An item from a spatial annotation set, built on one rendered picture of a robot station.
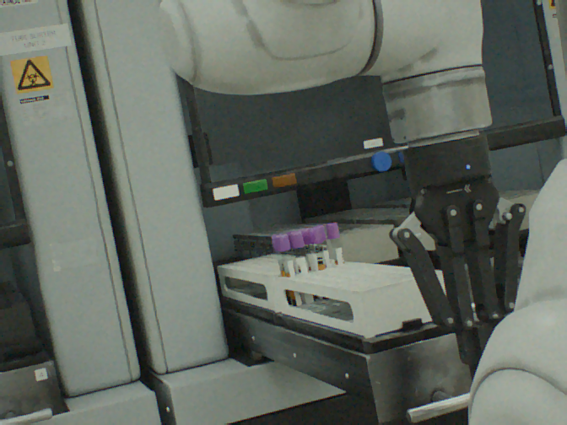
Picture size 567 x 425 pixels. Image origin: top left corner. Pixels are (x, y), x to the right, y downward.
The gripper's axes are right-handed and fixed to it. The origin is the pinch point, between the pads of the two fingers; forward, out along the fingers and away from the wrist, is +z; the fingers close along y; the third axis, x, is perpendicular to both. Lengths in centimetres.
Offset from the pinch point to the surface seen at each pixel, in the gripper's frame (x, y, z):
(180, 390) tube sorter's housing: -57, 18, 7
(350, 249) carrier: -64, -13, -6
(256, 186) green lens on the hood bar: -63, 0, -18
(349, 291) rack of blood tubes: -17.8, 4.9, -6.3
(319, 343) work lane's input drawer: -25.7, 6.7, -0.2
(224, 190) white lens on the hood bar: -63, 5, -18
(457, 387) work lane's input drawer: -11.5, -2.3, 4.8
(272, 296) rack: -47.5, 5.0, -3.6
